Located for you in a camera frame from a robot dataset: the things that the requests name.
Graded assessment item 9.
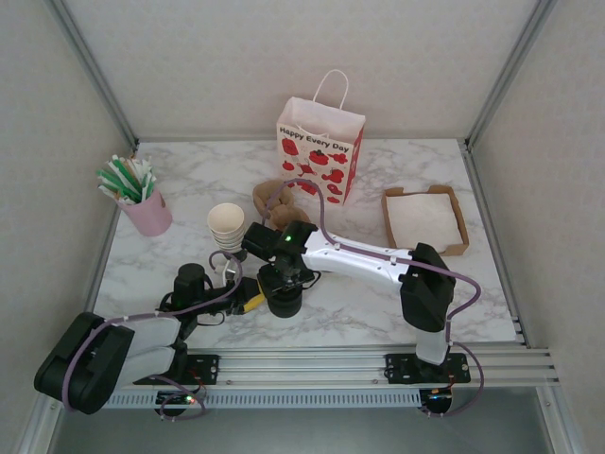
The white red printed paper bag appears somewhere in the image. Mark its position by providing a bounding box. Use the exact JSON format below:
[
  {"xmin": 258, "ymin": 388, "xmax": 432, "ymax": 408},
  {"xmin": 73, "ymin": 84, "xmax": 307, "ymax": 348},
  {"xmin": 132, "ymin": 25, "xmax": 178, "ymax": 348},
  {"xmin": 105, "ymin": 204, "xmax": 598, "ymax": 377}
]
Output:
[{"xmin": 276, "ymin": 69, "xmax": 368, "ymax": 205}]

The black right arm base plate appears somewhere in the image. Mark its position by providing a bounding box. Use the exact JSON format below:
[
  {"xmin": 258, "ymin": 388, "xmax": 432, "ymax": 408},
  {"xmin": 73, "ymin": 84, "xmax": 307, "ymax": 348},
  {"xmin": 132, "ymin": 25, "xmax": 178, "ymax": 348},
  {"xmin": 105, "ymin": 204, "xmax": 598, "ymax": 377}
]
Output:
[{"xmin": 385, "ymin": 352, "xmax": 473, "ymax": 384}]

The white wrapped straw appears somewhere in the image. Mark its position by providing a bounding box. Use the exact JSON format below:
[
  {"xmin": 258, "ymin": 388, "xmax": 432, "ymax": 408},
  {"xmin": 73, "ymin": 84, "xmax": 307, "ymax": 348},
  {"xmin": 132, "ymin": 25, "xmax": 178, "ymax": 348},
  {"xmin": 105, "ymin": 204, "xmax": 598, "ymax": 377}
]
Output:
[
  {"xmin": 109, "ymin": 153, "xmax": 138, "ymax": 190},
  {"xmin": 98, "ymin": 183, "xmax": 131, "ymax": 204},
  {"xmin": 136, "ymin": 157, "xmax": 153, "ymax": 190}
]

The aluminium frame post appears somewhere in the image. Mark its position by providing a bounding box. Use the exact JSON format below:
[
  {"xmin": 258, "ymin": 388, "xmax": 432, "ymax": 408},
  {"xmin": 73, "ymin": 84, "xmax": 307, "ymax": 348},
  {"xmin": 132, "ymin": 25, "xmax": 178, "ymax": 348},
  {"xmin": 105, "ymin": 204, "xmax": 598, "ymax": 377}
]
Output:
[
  {"xmin": 46, "ymin": 0, "xmax": 141, "ymax": 148},
  {"xmin": 464, "ymin": 0, "xmax": 559, "ymax": 152}
]

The white slotted cable duct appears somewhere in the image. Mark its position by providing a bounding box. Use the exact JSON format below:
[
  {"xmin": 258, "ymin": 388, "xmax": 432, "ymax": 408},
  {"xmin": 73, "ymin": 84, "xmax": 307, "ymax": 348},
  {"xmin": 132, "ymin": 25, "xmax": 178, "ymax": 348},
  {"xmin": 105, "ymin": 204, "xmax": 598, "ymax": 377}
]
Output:
[{"xmin": 60, "ymin": 390, "xmax": 422, "ymax": 409}]

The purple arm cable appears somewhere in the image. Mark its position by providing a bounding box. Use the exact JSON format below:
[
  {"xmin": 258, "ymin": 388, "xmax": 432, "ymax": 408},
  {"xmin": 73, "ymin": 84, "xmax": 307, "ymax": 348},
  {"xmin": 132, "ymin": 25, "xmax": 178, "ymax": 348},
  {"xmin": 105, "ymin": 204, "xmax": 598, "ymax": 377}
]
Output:
[
  {"xmin": 261, "ymin": 178, "xmax": 484, "ymax": 420},
  {"xmin": 60, "ymin": 250, "xmax": 245, "ymax": 422}
]

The stack of black cup lids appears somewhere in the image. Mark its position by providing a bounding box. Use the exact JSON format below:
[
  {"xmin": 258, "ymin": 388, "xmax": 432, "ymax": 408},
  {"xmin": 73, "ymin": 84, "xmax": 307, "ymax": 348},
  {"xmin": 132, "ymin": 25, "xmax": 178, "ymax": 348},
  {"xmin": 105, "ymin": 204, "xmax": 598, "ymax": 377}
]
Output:
[{"xmin": 266, "ymin": 283, "xmax": 303, "ymax": 319}]

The stack of paper cups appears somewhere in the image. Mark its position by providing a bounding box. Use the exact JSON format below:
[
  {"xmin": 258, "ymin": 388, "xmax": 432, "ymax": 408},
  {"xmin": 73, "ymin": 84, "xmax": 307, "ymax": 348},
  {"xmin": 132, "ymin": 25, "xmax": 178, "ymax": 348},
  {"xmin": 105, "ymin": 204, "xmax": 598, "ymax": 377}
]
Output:
[{"xmin": 206, "ymin": 202, "xmax": 247, "ymax": 261}]

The stack of brown pulp carriers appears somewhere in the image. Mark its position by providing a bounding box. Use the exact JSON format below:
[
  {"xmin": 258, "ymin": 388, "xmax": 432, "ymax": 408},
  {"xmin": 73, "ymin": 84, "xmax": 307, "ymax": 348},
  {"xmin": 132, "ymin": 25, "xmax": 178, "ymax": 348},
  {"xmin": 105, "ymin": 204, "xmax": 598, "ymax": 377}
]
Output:
[{"xmin": 252, "ymin": 179, "xmax": 311, "ymax": 233}]

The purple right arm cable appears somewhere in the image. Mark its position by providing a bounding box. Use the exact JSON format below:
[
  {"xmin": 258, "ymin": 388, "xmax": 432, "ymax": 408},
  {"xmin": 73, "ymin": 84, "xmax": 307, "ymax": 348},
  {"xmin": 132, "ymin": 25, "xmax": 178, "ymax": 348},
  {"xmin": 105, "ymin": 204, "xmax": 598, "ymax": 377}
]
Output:
[{"xmin": 261, "ymin": 178, "xmax": 484, "ymax": 420}]

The white napkin stack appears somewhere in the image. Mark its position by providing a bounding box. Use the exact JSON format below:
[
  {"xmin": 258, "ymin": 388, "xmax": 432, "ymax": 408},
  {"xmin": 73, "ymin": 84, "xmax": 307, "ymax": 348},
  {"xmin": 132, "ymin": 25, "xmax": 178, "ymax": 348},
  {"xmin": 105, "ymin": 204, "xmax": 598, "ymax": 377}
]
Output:
[{"xmin": 387, "ymin": 191, "xmax": 462, "ymax": 252}]

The pink straw holder cup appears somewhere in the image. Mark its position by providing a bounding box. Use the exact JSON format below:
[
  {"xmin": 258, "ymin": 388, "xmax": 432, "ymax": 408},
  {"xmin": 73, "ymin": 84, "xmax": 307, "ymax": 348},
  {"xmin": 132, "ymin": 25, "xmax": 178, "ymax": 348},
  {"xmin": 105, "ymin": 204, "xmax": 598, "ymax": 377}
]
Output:
[{"xmin": 116, "ymin": 188, "xmax": 174, "ymax": 236}]

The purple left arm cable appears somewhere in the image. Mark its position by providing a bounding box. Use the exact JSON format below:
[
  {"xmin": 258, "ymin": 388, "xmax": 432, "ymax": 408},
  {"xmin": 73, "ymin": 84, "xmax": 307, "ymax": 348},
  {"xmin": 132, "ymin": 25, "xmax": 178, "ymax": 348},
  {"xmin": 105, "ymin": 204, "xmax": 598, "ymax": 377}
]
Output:
[{"xmin": 60, "ymin": 250, "xmax": 245, "ymax": 422}]

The small black circuit board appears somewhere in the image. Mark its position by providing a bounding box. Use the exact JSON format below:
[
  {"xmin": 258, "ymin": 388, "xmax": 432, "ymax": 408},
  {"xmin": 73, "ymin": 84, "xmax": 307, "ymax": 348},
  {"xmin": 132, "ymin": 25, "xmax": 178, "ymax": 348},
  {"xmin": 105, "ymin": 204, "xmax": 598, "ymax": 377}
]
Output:
[
  {"xmin": 155, "ymin": 390, "xmax": 198, "ymax": 420},
  {"xmin": 420, "ymin": 388, "xmax": 458, "ymax": 417}
]

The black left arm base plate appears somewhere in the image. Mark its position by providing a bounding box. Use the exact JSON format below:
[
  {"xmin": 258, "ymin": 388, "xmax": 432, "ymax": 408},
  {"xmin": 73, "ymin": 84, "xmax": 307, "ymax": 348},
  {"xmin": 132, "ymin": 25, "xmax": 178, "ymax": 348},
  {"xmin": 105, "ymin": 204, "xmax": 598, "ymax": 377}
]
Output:
[{"xmin": 131, "ymin": 354, "xmax": 221, "ymax": 385}]

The aluminium mounting rail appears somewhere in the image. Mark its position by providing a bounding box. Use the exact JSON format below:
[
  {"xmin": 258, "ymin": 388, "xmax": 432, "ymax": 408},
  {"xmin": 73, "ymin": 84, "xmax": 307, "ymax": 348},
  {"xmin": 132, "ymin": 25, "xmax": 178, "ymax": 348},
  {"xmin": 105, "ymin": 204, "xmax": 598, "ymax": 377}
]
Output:
[{"xmin": 42, "ymin": 348, "xmax": 562, "ymax": 390}]

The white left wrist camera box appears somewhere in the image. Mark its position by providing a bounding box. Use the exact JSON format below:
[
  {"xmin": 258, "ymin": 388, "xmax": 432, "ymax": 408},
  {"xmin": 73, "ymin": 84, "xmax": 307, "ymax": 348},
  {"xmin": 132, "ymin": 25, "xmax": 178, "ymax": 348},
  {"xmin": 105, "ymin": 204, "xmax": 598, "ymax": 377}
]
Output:
[{"xmin": 215, "ymin": 262, "xmax": 240, "ymax": 285}]

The brown cardboard tray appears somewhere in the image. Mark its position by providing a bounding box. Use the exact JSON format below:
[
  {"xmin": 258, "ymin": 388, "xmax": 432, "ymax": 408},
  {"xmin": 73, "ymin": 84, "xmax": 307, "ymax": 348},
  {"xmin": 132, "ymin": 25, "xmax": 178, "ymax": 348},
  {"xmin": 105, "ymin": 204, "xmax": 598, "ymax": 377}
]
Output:
[{"xmin": 381, "ymin": 184, "xmax": 470, "ymax": 257}]

